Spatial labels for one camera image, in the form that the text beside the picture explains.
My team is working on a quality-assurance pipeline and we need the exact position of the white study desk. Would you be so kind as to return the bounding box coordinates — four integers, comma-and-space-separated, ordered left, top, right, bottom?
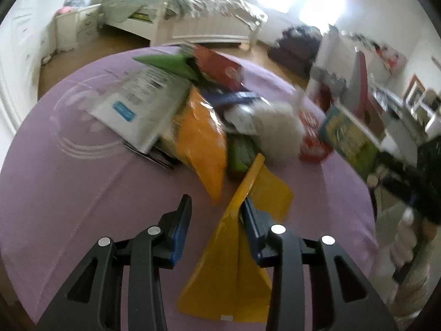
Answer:
369, 81, 440, 166

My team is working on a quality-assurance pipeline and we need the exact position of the purple round rug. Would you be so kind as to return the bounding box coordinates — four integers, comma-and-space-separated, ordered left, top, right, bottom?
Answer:
1, 46, 378, 330

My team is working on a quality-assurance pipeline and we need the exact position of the yellow plastic wrapper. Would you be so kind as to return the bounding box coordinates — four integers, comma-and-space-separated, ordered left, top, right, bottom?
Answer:
177, 154, 294, 323

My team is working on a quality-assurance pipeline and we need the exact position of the red snack bag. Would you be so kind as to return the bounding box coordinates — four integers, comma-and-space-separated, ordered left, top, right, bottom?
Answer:
193, 44, 243, 91

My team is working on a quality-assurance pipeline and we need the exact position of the green yellow snack bag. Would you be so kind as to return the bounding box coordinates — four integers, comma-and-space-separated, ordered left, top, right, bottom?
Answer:
318, 104, 381, 181

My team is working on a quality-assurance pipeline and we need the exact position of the pink grey desk chair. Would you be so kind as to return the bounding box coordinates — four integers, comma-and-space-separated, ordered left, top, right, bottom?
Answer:
306, 25, 368, 120

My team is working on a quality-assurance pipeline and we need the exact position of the green snack wrapper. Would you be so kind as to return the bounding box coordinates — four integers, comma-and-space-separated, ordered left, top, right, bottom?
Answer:
133, 54, 199, 81

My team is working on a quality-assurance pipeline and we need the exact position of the white nightstand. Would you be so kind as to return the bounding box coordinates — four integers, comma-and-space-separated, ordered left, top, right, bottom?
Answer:
55, 4, 101, 52

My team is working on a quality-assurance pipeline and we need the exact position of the white printed package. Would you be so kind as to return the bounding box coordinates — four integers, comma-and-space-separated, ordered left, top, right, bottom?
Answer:
88, 65, 191, 154

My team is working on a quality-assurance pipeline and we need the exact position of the red white snack packet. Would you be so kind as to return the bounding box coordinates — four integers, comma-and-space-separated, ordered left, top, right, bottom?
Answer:
298, 109, 333, 163

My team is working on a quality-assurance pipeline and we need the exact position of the white bed with bedding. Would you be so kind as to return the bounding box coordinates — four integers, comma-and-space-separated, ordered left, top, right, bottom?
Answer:
95, 0, 268, 46

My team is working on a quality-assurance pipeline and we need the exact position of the right hand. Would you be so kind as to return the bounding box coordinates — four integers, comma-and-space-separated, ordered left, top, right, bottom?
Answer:
389, 207, 438, 271

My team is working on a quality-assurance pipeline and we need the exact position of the orange snack bag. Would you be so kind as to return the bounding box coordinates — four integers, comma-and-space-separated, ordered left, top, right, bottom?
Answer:
173, 85, 227, 204

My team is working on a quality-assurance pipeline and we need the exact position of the white crumpled tissue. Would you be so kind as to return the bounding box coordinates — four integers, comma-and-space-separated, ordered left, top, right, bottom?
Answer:
224, 100, 305, 164

